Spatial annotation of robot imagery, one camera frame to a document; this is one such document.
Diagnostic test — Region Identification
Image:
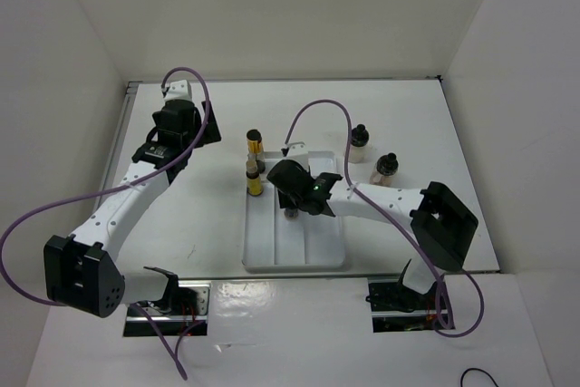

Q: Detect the small dark spice jar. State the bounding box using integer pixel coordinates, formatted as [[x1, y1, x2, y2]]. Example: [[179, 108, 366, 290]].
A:
[[285, 208, 298, 219]]

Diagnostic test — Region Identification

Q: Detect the yellow label sauce bottle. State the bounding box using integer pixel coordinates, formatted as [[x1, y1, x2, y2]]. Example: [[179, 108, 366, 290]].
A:
[[246, 153, 263, 197]]

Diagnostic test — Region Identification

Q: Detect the gold cap glass spray bottle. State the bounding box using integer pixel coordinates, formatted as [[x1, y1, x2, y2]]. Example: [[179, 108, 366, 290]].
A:
[[246, 129, 266, 174]]

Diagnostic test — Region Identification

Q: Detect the round white powder shaker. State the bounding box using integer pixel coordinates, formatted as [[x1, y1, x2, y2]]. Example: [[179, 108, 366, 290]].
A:
[[348, 123, 370, 163]]

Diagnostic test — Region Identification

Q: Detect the round brown spice shaker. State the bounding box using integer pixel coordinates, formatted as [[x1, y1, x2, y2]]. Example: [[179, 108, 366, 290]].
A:
[[370, 152, 399, 187]]

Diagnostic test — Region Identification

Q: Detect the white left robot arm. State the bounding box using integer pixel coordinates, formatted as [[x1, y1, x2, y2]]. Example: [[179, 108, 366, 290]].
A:
[[43, 98, 221, 318]]

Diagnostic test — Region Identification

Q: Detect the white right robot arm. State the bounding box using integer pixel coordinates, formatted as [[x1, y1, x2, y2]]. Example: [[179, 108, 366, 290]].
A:
[[266, 159, 479, 308]]

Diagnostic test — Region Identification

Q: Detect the white plastic organizer tray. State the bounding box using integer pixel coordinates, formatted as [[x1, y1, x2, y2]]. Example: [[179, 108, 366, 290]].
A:
[[242, 176, 346, 274]]

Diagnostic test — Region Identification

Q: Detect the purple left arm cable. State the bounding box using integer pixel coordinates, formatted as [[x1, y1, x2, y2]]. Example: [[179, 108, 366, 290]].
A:
[[0, 67, 214, 382]]

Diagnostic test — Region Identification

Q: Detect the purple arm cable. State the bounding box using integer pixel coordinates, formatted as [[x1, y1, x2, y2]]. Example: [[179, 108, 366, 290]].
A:
[[0, 67, 214, 382], [284, 99, 487, 338]]

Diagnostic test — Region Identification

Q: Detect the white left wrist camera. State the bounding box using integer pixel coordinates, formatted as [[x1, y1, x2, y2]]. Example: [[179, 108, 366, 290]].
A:
[[162, 80, 192, 102]]

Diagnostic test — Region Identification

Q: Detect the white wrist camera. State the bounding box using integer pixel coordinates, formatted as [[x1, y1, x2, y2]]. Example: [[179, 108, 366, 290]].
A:
[[162, 80, 192, 102], [282, 141, 310, 172]]

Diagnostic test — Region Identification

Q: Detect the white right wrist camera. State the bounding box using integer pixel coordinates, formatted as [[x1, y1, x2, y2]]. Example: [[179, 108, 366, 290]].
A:
[[282, 141, 310, 172]]

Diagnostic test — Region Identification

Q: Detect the aluminium table edge rail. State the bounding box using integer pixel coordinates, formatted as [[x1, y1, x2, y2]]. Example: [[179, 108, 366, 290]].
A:
[[99, 81, 140, 190]]

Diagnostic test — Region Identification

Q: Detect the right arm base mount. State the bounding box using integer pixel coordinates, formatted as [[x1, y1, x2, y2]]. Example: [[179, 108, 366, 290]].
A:
[[365, 278, 443, 334]]

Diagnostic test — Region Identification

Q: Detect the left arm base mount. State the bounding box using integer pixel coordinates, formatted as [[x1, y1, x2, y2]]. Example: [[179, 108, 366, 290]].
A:
[[122, 280, 211, 338]]

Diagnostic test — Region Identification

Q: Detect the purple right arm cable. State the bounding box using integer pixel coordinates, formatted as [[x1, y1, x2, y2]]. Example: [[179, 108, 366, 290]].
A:
[[284, 99, 487, 338]]

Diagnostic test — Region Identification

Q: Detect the black cable on floor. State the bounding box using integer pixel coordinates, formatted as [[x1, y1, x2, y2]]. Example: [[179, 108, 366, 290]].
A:
[[460, 367, 499, 387]]

